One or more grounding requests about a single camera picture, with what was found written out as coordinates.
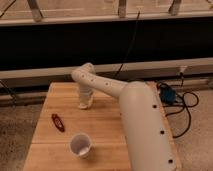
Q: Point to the white paper cup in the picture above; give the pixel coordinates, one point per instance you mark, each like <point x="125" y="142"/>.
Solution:
<point x="80" y="145"/>

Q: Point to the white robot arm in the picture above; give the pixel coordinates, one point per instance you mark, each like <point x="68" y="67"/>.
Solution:
<point x="145" y="133"/>

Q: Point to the blue power adapter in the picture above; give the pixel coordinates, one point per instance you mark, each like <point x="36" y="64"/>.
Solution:
<point x="167" y="95"/>

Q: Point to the red pocket knife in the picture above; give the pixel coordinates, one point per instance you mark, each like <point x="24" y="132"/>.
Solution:
<point x="58" y="122"/>

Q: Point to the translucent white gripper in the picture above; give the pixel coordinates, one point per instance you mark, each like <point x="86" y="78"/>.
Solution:
<point x="85" y="95"/>

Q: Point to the white sponge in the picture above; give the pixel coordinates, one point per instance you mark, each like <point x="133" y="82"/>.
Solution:
<point x="84" y="106"/>

